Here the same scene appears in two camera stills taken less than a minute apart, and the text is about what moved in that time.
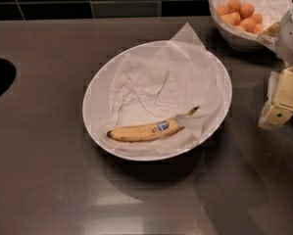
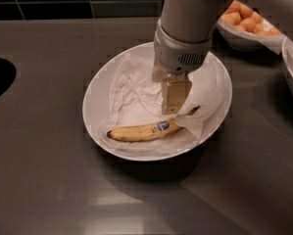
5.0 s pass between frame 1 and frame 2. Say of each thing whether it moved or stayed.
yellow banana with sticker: stayed
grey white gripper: moved
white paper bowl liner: stayed
